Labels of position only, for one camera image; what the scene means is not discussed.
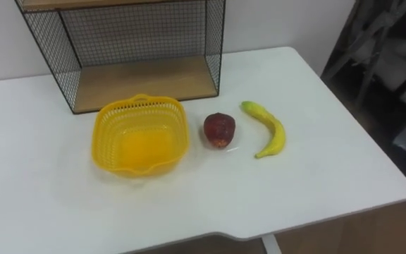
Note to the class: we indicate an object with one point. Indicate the yellow banana soft toy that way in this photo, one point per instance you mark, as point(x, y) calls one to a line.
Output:
point(272, 128)

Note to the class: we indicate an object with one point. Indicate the white desk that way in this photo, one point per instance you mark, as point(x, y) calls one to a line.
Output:
point(294, 183)

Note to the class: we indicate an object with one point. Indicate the grey metal rack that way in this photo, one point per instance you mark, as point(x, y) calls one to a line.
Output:
point(379, 49)

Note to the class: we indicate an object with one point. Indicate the red apple soft toy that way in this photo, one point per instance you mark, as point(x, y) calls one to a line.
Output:
point(219, 129)

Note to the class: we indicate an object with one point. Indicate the yellow plastic basket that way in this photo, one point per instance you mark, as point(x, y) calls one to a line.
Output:
point(140, 137)

